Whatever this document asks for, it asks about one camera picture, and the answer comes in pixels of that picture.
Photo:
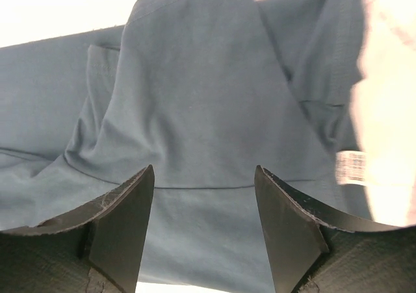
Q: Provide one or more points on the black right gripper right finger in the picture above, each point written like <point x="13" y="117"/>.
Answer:
<point x="313" y="247"/>

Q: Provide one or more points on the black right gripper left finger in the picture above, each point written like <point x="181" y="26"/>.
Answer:
<point x="96" y="247"/>

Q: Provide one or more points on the teal blue polo shirt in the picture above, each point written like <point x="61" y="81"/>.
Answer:
<point x="202" y="90"/>

